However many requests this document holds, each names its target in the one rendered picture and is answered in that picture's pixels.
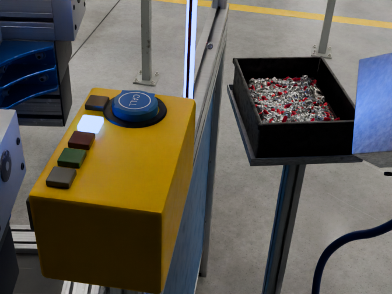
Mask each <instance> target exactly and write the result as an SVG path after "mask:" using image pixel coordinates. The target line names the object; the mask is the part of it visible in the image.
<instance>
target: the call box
mask: <svg viewBox="0 0 392 294"><path fill-rule="evenodd" d="M121 92H122V90H115V89H105V88H99V87H95V88H93V89H91V91H90V92H89V94H88V96H87V98H86V99H85V101H84V102H83V104H82V106H81V108H80V109H79V111H78V113H77V114H76V116H75V118H74V119H73V121H72V122H71V124H70V126H69V128H68V129H67V131H66V133H65V134H64V136H63V137H62V139H61V141H60V143H59V144H58V146H57V148H56V150H55V151H54V153H53V154H52V156H51V158H50V159H49V161H48V163H47V164H46V166H45V168H44V170H43V171H42V173H41V174H40V176H39V178H38V179H37V181H36V183H35V185H34V186H33V188H32V189H31V191H30V194H29V202H30V209H31V215H32V220H33V226H34V232H35V237H36V243H37V249H38V256H39V260H40V267H41V273H42V275H43V276H44V277H46V278H51V279H59V280H63V281H71V282H79V283H83V284H91V285H99V286H106V287H111V288H118V289H126V290H131V291H138V292H146V293H153V294H160V293H161V292H162V290H163V289H164V286H165V282H166V277H167V273H168V270H169V265H170V261H171V258H172V254H173V249H174V245H175V242H176V237H177V233H178V230H179V226H180V221H181V216H182V213H183V209H184V204H185V201H186V197H187V193H188V188H189V185H190V181H191V176H192V173H193V156H194V134H195V111H196V103H195V100H194V99H192V98H186V97H176V96H166V95H160V94H155V97H156V99H157V102H158V112H157V115H156V116H155V117H153V118H151V119H149V120H146V121H141V122H128V121H123V120H120V119H118V118H116V117H115V116H114V115H113V113H112V101H113V99H114V98H115V97H116V96H117V95H119V94H120V93H121ZM90 95H97V96H107V97H109V98H110V101H109V103H108V105H107V107H106V109H105V110H104V111H94V110H86V109H85V103H86V102H87V100H88V98H89V96H90ZM83 115H88V116H98V117H103V119H104V123H103V125H102V126H101V128H100V130H99V132H98V133H95V137H96V138H95V140H94V142H93V144H92V146H91V148H90V149H89V150H85V151H86V157H85V159H84V161H83V163H82V165H81V167H80V169H76V168H71V167H66V168H71V169H76V173H77V175H76V177H75V179H74V181H73V183H72V185H71V187H70V188H69V189H67V188H58V187H50V186H47V185H46V179H47V177H48V175H49V174H50V172H51V171H52V169H53V167H54V166H57V167H62V166H58V163H57V160H58V158H59V156H60V155H61V153H62V151H63V150H64V148H69V147H68V141H69V139H70V137H71V136H72V134H73V133H74V131H77V130H78V128H77V126H78V124H79V122H80V120H81V118H82V117H83Z"/></svg>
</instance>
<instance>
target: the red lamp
mask: <svg viewBox="0 0 392 294"><path fill-rule="evenodd" d="M95 138H96V137H95V133H93V132H83V131H74V132H73V134H72V136H71V137H70V139H69V141H68V147H69V148H74V149H83V150H89V149H90V148H91V146H92V144H93V142H94V140H95Z"/></svg>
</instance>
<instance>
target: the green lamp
mask: <svg viewBox="0 0 392 294"><path fill-rule="evenodd" d="M85 157H86V151H85V150H81V149H72V148H64V150H63V151H62V153H61V155H60V156H59V158H58V160H57V163H58V166H62V167H71V168H76V169H80V168H81V165H82V163H83V161H84V159H85Z"/></svg>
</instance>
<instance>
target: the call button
mask: <svg viewBox="0 0 392 294"><path fill-rule="evenodd" d="M112 113H113V115H114V116H115V117H116V118H118V119H120V120H123V121H128V122H141V121H146V120H149V119H151V118H153V117H155V116H156V115H157V113H158V100H157V99H156V97H155V94H154V93H148V92H144V91H141V90H122V92H121V93H120V94H118V95H117V96H116V97H115V98H114V99H113V101H112Z"/></svg>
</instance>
